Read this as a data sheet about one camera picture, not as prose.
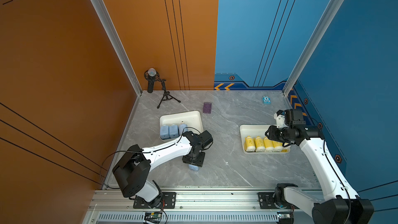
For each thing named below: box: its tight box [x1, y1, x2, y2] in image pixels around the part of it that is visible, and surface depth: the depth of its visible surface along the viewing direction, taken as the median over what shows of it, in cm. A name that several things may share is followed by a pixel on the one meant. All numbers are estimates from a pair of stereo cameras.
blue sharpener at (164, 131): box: [160, 124, 170, 140], surface depth 91 cm
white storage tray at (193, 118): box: [159, 110, 204, 134], surface depth 105 cm
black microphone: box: [144, 67, 160, 94], surface depth 101 cm
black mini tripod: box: [156, 78, 182, 109], surface depth 111 cm
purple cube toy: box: [202, 102, 212, 114], surface depth 107 cm
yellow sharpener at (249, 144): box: [244, 135, 256, 152], surface depth 86 cm
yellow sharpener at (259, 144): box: [254, 135, 266, 152], surface depth 86 cm
